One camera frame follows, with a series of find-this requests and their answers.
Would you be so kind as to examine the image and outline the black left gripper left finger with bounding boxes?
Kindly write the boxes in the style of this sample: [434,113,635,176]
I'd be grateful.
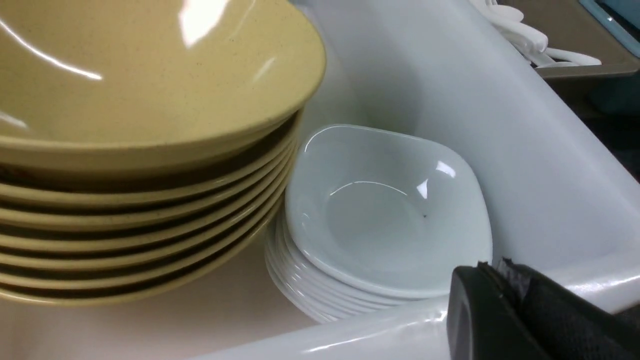
[446,262,551,360]

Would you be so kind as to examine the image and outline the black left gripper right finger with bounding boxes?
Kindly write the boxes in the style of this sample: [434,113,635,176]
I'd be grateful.
[497,258,640,360]

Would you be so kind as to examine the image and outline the teal plastic bin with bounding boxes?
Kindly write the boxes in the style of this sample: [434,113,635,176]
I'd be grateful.
[579,0,640,58]

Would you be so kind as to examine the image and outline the olive plastic bin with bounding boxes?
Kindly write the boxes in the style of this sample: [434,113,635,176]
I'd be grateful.
[498,0,639,103]

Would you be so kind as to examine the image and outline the white spoons pile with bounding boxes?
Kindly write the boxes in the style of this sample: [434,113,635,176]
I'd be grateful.
[470,0,602,69]

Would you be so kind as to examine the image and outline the white plastic tub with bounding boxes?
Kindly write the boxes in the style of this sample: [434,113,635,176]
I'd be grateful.
[1,0,640,360]

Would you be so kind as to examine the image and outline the stack of yellow bowls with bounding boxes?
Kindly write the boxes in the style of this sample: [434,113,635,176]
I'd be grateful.
[1,109,305,306]

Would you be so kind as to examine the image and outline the stack of white dishes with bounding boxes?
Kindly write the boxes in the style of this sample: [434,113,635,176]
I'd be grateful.
[265,124,494,323]

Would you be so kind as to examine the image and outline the yellow noodle bowl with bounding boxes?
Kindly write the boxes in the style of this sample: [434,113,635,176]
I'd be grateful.
[0,0,326,174]

